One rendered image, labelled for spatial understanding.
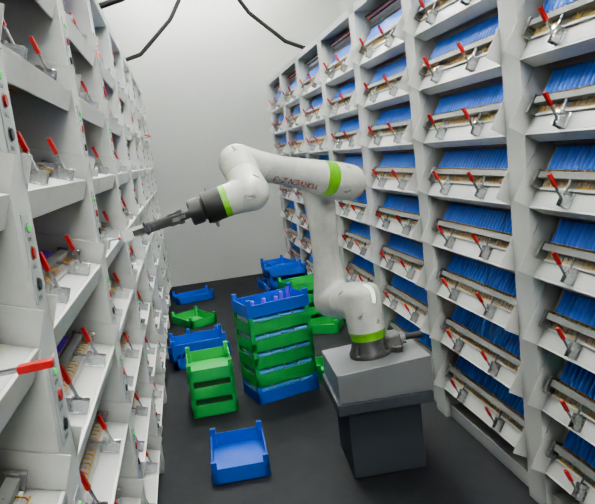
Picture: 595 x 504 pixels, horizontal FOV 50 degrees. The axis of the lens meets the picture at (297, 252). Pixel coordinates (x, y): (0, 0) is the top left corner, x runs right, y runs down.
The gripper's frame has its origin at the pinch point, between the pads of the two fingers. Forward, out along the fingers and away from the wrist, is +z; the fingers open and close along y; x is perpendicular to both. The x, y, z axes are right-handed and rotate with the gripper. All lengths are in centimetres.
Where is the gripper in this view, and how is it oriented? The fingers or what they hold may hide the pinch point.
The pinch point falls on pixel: (133, 233)
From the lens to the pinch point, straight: 183.7
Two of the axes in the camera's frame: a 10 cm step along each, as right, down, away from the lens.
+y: -1.7, -1.2, 9.8
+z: -9.3, 3.4, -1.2
